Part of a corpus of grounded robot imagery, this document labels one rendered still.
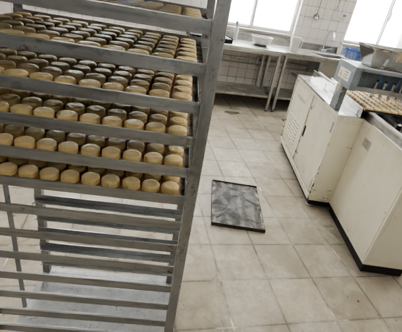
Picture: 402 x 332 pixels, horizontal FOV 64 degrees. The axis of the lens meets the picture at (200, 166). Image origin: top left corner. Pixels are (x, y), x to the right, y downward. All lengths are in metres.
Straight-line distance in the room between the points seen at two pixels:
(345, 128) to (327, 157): 0.26
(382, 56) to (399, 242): 1.22
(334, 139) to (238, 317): 1.48
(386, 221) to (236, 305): 1.03
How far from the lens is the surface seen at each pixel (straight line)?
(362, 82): 2.65
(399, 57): 2.66
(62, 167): 1.04
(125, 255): 1.64
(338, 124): 2.60
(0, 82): 0.88
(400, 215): 2.26
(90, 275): 1.80
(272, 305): 2.01
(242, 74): 5.58
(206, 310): 1.88
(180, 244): 0.96
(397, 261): 2.51
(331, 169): 2.76
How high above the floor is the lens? 1.48
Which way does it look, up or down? 28 degrees down
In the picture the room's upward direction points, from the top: 10 degrees clockwise
